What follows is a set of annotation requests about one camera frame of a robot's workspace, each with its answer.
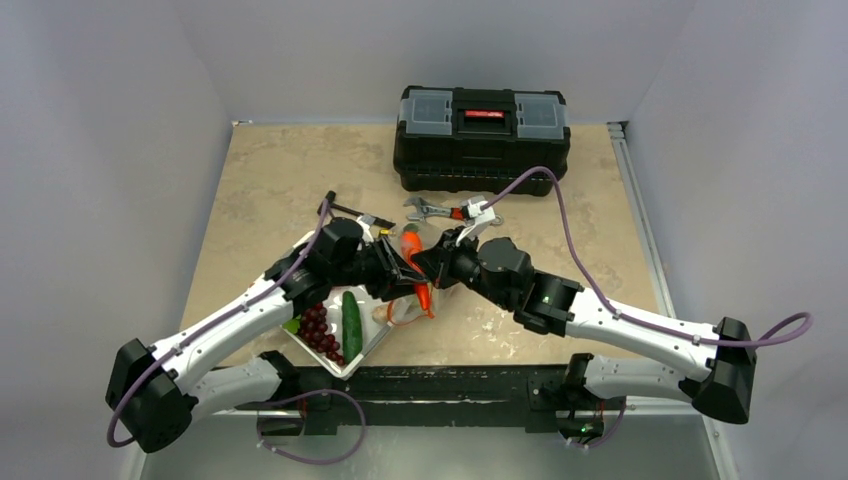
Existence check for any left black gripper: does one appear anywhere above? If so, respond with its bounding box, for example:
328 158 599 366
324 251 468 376
329 236 426 300

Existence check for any orange carrot green top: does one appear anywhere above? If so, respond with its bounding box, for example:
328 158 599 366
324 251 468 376
400 223 434 318

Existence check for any clear zip top bag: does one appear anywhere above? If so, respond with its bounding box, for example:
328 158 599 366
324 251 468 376
371 223 436 326

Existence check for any white plastic basket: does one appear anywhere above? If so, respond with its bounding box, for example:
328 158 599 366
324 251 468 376
263 221 391 379

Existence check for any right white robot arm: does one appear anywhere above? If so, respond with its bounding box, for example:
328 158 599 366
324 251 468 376
411 237 757 425

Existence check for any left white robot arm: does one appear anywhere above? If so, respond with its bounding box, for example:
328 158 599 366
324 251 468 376
105 219 426 453

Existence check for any green cucumber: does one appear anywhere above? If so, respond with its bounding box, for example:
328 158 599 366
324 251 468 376
341 291 363 364

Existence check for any black hammer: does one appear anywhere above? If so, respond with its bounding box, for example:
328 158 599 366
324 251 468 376
316 190 396 230

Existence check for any purple grape bunch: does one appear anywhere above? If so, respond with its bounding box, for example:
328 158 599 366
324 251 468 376
296 303 346 367

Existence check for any black plastic toolbox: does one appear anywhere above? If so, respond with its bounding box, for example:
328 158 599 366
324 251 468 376
393 86 571 197

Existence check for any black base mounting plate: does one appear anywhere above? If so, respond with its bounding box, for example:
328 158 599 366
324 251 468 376
255 365 625 439

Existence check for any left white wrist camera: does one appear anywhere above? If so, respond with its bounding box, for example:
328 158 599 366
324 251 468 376
355 214 375 243

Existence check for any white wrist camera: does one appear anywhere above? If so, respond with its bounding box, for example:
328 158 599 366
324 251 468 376
456 196 503 246
355 214 375 243

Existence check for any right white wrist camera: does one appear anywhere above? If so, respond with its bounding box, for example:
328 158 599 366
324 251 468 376
456 196 503 246

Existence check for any adjustable wrench red handle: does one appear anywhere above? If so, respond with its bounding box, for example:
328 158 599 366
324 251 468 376
403 195 485 226

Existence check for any aluminium frame rail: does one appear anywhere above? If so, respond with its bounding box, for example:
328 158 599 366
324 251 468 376
136 369 722 419

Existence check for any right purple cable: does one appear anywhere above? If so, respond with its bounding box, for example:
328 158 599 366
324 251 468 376
482 166 814 348

